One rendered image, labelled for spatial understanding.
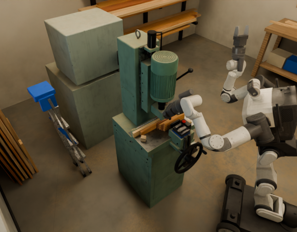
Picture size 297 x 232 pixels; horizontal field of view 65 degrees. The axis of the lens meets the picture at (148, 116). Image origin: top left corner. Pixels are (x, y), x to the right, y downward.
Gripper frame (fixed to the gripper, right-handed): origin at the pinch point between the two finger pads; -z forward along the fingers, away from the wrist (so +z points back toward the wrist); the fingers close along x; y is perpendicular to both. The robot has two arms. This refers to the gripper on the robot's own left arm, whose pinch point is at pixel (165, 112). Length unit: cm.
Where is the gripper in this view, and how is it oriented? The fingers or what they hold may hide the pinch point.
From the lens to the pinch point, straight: 152.3
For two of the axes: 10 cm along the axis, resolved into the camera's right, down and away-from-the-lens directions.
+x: 5.0, -6.6, 5.5
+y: -6.6, -7.1, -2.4
